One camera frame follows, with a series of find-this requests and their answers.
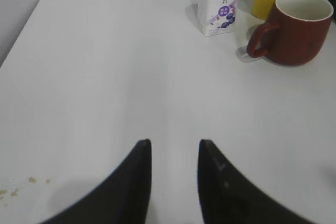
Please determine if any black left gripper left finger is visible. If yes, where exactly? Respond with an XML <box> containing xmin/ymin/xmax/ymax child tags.
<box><xmin>45</xmin><ymin>139</ymin><xmax>152</xmax><ymax>223</ymax></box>

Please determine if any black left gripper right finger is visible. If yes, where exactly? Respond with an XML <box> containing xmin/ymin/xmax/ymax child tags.
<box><xmin>198</xmin><ymin>139</ymin><xmax>320</xmax><ymax>223</ymax></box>

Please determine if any red ceramic mug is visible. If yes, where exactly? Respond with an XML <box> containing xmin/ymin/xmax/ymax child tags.
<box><xmin>247</xmin><ymin>0</ymin><xmax>334</xmax><ymax>66</ymax></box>

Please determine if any white blueberry yogurt carton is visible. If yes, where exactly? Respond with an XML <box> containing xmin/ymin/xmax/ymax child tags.
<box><xmin>197</xmin><ymin>0</ymin><xmax>238</xmax><ymax>36</ymax></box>

